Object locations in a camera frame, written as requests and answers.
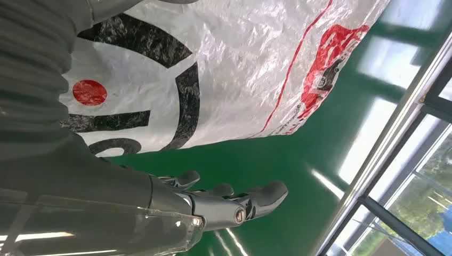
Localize green conveyor belt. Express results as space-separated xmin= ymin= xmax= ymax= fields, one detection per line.
xmin=107 ymin=19 xmax=444 ymax=256

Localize silver conveyor side rail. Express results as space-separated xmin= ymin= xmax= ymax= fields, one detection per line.
xmin=312 ymin=33 xmax=452 ymax=256

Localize dark window frame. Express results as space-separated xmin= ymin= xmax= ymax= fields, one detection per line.
xmin=358 ymin=65 xmax=452 ymax=256

